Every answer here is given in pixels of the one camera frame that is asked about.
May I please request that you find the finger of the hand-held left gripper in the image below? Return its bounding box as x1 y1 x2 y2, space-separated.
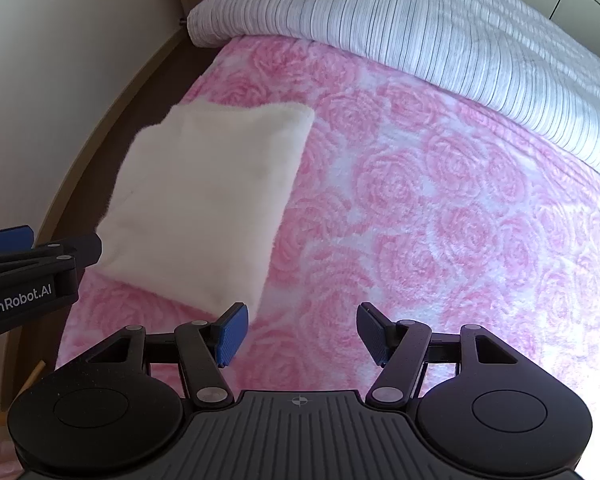
0 226 35 257
0 233 103 286

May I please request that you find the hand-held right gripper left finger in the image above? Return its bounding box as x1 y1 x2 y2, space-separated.
87 302 249 407

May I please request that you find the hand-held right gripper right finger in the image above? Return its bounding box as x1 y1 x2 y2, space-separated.
356 302 518 407

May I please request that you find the white knitted sweater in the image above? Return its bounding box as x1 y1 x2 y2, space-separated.
94 101 316 317

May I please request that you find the wooden stick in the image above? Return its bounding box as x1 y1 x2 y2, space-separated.
22 359 47 392

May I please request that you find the pink floral blanket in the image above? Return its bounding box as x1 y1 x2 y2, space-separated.
55 35 600 461

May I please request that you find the grey striped quilt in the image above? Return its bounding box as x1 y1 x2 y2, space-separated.
186 0 600 186

